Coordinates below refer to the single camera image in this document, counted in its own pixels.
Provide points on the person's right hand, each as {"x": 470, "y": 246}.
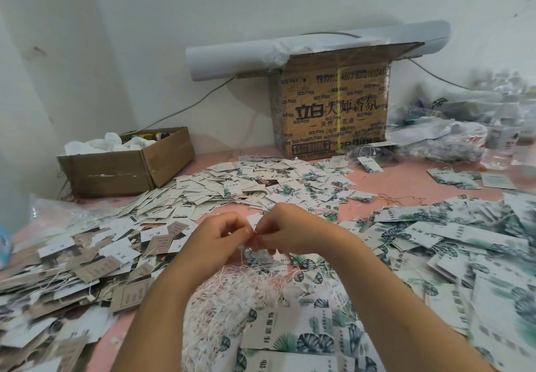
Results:
{"x": 297, "y": 227}

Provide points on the white roll in plastic wrap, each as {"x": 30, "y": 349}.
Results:
{"x": 239, "y": 56}

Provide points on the person's left hand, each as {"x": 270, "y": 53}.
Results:
{"x": 214, "y": 238}

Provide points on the pile of brown white tags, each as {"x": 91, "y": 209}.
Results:
{"x": 71, "y": 275}

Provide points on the person's left forearm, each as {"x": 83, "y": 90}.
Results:
{"x": 151, "y": 330}

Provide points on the small open cardboard box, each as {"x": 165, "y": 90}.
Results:
{"x": 126, "y": 165}

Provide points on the person's right forearm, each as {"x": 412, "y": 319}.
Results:
{"x": 410, "y": 317}

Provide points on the heap of clear plastic bags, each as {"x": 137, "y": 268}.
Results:
{"x": 469, "y": 129}

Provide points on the blue tissue pack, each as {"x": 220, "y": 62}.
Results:
{"x": 4, "y": 243}

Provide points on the clear plastic bag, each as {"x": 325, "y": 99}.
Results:
{"x": 57, "y": 212}

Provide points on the heap of small tags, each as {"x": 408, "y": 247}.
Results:
{"x": 243, "y": 183}

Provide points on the white crumpled material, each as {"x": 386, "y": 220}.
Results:
{"x": 109, "y": 144}

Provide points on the pile of green leaf tags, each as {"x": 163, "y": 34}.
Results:
{"x": 456, "y": 271}

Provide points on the large printed cardboard box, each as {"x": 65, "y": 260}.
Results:
{"x": 333, "y": 109}

